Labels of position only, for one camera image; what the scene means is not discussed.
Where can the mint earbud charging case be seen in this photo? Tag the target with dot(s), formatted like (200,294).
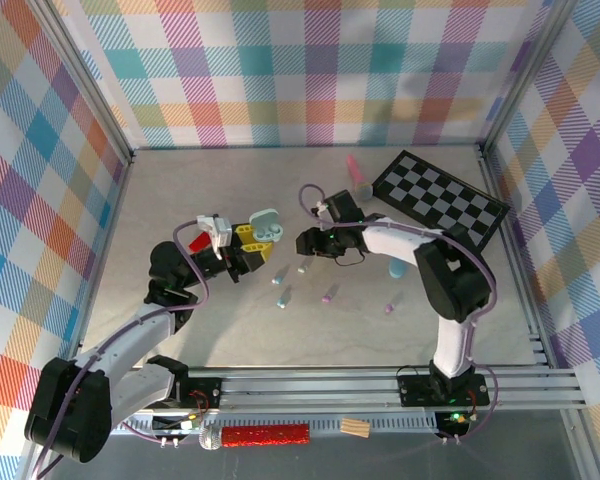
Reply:
(265,219)

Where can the blue earbud charging case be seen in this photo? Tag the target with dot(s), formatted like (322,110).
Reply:
(397,271)

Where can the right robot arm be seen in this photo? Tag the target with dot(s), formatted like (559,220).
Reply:
(455,280)

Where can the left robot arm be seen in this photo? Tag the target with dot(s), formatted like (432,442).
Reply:
(130,335)

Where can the blue earbud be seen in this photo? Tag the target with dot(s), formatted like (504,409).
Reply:
(278,279)
(282,302)

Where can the pink toy microphone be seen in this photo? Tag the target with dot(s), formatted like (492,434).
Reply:
(355,172)

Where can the black grey checkerboard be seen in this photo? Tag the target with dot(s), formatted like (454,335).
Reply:
(430,185)

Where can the red glitter microphone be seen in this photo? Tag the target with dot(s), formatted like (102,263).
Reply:
(265,435)

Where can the small wooden block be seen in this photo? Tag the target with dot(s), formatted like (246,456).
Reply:
(355,427)

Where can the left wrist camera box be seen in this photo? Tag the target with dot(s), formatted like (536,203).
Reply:
(220,230)

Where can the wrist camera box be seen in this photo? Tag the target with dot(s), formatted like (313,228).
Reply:
(220,230)
(342,205)

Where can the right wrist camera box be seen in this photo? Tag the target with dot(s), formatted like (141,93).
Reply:
(342,205)

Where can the red plastic bracket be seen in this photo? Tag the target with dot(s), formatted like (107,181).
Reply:
(198,244)

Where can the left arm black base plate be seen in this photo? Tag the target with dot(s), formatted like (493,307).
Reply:
(205,387)

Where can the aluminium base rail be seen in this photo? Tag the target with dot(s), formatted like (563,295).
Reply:
(305,390)

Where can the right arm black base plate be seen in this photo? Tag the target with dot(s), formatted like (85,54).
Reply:
(415,392)

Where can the aluminium corner post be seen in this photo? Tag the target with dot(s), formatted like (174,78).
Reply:
(86,75)
(526,75)

